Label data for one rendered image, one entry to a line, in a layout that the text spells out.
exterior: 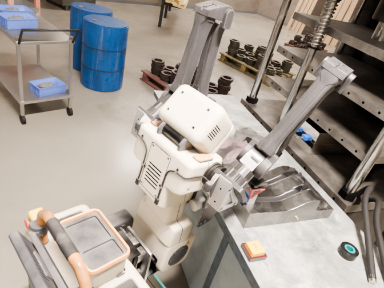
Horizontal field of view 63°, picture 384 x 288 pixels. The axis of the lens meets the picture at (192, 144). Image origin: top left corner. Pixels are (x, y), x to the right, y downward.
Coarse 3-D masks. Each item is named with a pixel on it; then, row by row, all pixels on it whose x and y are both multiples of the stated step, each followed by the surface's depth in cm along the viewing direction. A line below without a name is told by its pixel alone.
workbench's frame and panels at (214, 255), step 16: (208, 224) 167; (224, 224) 140; (208, 240) 167; (224, 240) 150; (192, 256) 187; (208, 256) 167; (224, 256) 151; (240, 256) 128; (192, 272) 187; (208, 272) 167; (224, 272) 151; (240, 272) 138
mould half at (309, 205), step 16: (272, 176) 160; (272, 192) 152; (304, 192) 149; (240, 208) 141; (256, 208) 138; (272, 208) 141; (288, 208) 144; (304, 208) 146; (320, 208) 154; (256, 224) 140; (272, 224) 144
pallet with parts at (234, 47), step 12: (228, 48) 609; (240, 48) 637; (252, 48) 640; (264, 48) 587; (228, 60) 624; (240, 60) 599; (252, 60) 581; (288, 60) 597; (276, 72) 563; (288, 72) 596; (264, 84) 562
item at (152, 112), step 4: (156, 104) 122; (160, 104) 122; (140, 108) 122; (148, 108) 121; (152, 108) 120; (156, 108) 121; (160, 108) 121; (148, 112) 120; (152, 112) 119; (156, 112) 120; (148, 116) 119; (152, 116) 118; (156, 116) 120; (152, 120) 117; (156, 120) 117
